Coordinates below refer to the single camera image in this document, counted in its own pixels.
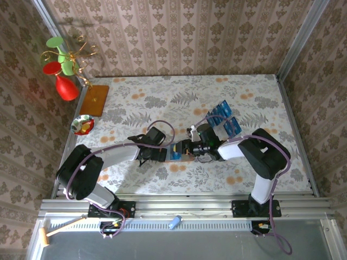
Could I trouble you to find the aluminium mounting rail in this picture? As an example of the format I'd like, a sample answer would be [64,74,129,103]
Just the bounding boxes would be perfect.
[37,192,334,220]

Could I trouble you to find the gold wire stand wooden base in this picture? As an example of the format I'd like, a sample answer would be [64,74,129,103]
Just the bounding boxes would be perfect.
[40,35,110,117]

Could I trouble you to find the green plastic goblet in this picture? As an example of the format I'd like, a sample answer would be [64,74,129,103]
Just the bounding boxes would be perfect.
[46,36,75,76]

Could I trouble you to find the red plastic goblet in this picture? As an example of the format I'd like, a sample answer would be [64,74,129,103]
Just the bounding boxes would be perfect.
[43,61,80,102]

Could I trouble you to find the wooden mallet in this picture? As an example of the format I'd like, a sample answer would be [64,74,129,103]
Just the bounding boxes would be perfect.
[39,215,87,247]

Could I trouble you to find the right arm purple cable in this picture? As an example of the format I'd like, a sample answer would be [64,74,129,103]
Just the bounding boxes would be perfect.
[205,115,293,255]

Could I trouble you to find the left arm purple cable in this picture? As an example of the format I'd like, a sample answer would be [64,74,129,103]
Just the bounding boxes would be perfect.
[65,120,176,241]

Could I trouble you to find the blue packets in rack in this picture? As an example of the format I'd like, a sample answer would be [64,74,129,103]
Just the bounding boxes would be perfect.
[202,99,242,139]

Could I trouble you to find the small blue cylinder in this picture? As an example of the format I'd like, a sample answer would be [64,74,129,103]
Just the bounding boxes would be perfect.
[168,216,183,230]

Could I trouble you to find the aluminium table side rail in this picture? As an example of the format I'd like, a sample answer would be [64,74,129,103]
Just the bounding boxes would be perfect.
[51,78,92,200]
[275,74,320,197]

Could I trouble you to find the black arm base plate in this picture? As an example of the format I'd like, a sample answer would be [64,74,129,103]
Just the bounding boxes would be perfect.
[232,199,282,218]
[88,200,136,219]

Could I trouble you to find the floral patterned table cover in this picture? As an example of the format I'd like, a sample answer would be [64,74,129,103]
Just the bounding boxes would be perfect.
[63,74,312,194]

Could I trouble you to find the small patterned dish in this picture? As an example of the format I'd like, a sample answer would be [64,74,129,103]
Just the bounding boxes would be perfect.
[70,114,95,136]

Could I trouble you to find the black connector bracket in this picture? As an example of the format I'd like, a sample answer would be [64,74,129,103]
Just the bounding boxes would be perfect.
[250,220,273,235]
[99,220,126,236]

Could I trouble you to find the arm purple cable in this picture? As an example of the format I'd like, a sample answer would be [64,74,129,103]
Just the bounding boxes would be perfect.
[65,120,176,241]
[205,115,293,255]

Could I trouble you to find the aluminium frame post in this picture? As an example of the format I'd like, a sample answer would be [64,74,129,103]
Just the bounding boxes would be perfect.
[31,0,94,89]
[276,0,330,79]

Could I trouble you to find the slotted grey cable duct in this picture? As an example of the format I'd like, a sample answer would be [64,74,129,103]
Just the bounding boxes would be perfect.
[50,218,253,232]

